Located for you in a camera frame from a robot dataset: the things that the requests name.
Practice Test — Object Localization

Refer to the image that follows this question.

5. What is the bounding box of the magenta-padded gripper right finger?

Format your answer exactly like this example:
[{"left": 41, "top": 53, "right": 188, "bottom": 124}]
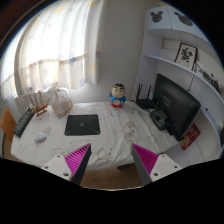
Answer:
[{"left": 130, "top": 143, "right": 183, "bottom": 186}]

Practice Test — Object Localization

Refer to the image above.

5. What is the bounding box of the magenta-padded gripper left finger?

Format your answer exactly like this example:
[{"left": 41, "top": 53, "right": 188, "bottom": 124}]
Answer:
[{"left": 41, "top": 143, "right": 93, "bottom": 186}]

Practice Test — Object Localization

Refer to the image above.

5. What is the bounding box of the white printed computer mouse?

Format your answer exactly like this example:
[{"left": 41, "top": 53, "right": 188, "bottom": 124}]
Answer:
[{"left": 33, "top": 132, "right": 48, "bottom": 143}]

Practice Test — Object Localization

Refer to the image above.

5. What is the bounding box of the black mouse pad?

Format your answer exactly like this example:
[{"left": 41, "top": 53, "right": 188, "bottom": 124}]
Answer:
[{"left": 64, "top": 113, "right": 101, "bottom": 137}]

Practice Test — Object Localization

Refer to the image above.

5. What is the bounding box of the red packet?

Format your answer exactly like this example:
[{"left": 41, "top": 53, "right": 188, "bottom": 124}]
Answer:
[{"left": 180, "top": 122, "right": 202, "bottom": 152}]

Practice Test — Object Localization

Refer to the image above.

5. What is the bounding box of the small black box device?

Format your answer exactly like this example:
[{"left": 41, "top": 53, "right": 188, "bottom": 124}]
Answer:
[{"left": 149, "top": 109, "right": 169, "bottom": 131}]

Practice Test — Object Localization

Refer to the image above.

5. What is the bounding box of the black keyboard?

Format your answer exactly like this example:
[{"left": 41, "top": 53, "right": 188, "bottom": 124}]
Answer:
[{"left": 12, "top": 107, "right": 35, "bottom": 138}]

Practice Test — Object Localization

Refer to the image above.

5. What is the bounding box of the white printed tablecloth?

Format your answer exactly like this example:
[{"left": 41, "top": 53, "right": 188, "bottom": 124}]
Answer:
[{"left": 10, "top": 99, "right": 181, "bottom": 171}]

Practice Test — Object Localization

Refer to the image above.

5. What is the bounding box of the large white conch shell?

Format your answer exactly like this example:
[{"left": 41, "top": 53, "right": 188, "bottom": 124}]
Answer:
[{"left": 50, "top": 88, "right": 74, "bottom": 118}]

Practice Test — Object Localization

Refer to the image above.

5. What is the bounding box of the wooden model sailing ship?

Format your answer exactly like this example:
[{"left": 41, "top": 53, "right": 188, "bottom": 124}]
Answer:
[{"left": 28, "top": 89, "right": 49, "bottom": 117}]

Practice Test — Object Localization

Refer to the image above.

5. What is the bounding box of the black monitor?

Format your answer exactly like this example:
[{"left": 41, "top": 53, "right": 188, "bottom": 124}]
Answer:
[{"left": 152, "top": 73, "right": 202, "bottom": 142}]

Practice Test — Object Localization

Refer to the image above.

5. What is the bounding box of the black router with antennas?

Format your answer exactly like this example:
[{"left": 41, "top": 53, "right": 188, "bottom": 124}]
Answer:
[{"left": 134, "top": 83, "right": 156, "bottom": 111}]

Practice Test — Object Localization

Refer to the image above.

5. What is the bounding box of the orange wooden chair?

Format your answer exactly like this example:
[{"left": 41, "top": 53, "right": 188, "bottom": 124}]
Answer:
[{"left": 0, "top": 106, "right": 18, "bottom": 144}]

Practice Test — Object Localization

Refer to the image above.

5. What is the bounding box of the white radiator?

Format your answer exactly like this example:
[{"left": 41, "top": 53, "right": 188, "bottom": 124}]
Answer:
[{"left": 13, "top": 87, "right": 59, "bottom": 114}]

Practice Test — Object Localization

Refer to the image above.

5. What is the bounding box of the cartoon boy figurine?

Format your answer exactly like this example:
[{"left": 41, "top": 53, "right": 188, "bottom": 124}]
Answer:
[{"left": 107, "top": 82, "right": 127, "bottom": 109}]

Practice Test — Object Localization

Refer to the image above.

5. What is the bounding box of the white sheer curtain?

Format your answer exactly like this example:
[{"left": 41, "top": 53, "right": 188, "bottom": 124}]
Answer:
[{"left": 0, "top": 0, "right": 108, "bottom": 101}]

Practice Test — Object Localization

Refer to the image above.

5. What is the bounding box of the white shelf unit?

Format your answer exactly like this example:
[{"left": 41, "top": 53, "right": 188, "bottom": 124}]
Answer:
[{"left": 131, "top": 4, "right": 224, "bottom": 161}]

